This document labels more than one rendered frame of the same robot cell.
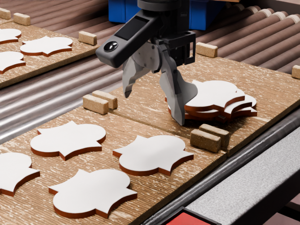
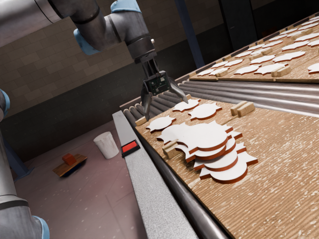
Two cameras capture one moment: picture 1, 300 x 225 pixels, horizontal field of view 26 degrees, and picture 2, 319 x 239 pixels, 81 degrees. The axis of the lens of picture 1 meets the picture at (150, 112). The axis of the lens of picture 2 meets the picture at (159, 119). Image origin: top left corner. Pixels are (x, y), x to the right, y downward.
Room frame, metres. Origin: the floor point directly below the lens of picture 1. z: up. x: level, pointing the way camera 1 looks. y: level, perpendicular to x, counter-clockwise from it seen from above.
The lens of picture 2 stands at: (1.38, -0.50, 1.22)
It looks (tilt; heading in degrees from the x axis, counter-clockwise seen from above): 18 degrees down; 130
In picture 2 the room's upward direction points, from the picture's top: 24 degrees counter-clockwise
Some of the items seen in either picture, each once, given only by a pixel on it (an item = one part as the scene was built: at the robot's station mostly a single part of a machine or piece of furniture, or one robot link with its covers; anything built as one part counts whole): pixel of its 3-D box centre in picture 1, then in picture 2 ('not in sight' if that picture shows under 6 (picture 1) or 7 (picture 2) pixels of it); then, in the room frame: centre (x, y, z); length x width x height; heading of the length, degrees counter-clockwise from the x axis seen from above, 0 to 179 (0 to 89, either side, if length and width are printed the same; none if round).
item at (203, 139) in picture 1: (205, 140); (171, 146); (1.05, -0.10, 0.95); 0.06 x 0.02 x 0.03; 53
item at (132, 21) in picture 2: not in sight; (129, 22); (1.03, -0.02, 1.32); 0.09 x 0.08 x 0.11; 41
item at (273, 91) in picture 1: (209, 95); (269, 158); (1.31, -0.13, 0.93); 0.41 x 0.35 x 0.02; 143
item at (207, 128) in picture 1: (213, 135); (175, 150); (1.08, -0.12, 0.95); 0.06 x 0.02 x 0.03; 53
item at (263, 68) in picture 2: not in sight; (266, 63); (1.26, 0.66, 0.94); 0.41 x 0.35 x 0.04; 139
